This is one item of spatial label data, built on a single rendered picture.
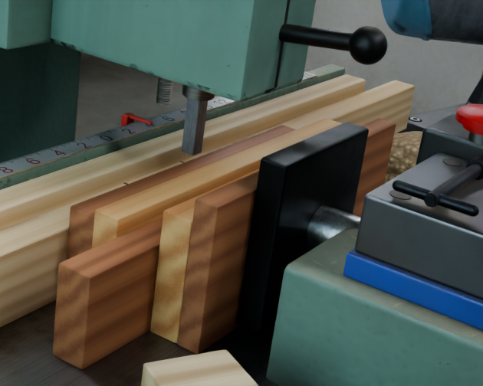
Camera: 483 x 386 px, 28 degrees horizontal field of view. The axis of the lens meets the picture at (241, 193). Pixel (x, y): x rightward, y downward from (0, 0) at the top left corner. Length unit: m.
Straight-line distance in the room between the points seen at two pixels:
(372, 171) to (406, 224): 0.18
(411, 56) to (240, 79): 3.50
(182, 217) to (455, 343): 0.14
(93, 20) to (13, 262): 0.16
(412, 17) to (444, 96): 2.90
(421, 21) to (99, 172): 0.63
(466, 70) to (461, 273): 3.54
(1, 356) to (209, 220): 0.11
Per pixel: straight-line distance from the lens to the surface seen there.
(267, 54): 0.52
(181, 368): 0.40
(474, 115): 0.47
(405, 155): 0.71
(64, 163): 0.53
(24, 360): 0.45
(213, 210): 0.43
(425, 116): 1.22
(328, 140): 0.49
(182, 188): 0.50
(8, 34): 0.56
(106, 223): 0.46
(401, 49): 4.00
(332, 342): 0.43
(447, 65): 3.95
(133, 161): 0.55
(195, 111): 0.56
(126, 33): 0.55
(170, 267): 0.46
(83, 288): 0.43
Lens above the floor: 1.15
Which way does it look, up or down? 22 degrees down
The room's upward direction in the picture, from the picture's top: 8 degrees clockwise
